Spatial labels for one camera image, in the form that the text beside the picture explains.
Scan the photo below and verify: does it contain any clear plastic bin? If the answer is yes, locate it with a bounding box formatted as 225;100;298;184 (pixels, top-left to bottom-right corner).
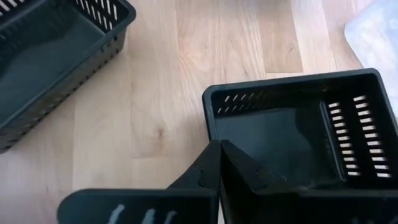
344;0;398;118

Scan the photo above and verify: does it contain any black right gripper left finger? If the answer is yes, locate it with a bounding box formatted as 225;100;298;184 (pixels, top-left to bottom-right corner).
57;139;222;224

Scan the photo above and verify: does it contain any black slotted plastic basket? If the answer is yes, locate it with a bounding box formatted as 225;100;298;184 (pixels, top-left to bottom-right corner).
201;67;398;192
0;0;137;154

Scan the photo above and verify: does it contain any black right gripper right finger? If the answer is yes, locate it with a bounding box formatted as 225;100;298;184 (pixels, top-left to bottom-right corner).
220;139;398;224

